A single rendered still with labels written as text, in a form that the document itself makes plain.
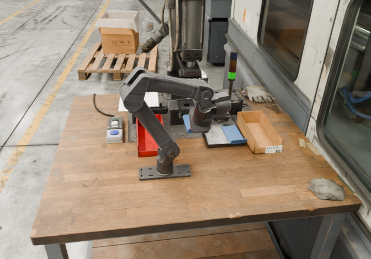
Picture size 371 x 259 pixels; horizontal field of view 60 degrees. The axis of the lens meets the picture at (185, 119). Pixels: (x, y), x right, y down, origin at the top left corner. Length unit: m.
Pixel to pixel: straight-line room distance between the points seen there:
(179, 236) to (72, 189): 0.87
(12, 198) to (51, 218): 1.57
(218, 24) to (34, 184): 3.09
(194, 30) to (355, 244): 1.06
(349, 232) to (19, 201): 2.13
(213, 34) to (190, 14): 3.25
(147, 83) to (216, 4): 3.59
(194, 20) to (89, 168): 0.74
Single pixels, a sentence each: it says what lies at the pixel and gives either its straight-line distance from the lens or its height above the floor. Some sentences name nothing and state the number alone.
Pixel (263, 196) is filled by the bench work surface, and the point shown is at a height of 0.90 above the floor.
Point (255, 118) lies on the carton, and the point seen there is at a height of 0.93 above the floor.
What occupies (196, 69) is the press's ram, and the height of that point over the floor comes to 1.18.
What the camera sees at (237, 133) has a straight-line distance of 1.48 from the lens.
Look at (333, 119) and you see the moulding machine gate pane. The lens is 1.50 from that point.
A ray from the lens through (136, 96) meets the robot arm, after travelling 1.01.
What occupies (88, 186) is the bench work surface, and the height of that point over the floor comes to 0.90.
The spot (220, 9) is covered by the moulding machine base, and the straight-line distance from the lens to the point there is 4.56.
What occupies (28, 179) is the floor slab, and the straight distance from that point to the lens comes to 2.85.
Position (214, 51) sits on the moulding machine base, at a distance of 4.70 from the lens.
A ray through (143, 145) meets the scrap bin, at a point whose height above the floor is 0.90.
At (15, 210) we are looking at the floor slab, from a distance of 2.62.
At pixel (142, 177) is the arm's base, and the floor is 0.91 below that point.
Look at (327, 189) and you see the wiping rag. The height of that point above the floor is 0.92.
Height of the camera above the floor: 1.71
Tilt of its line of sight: 30 degrees down
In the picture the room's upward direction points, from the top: 2 degrees clockwise
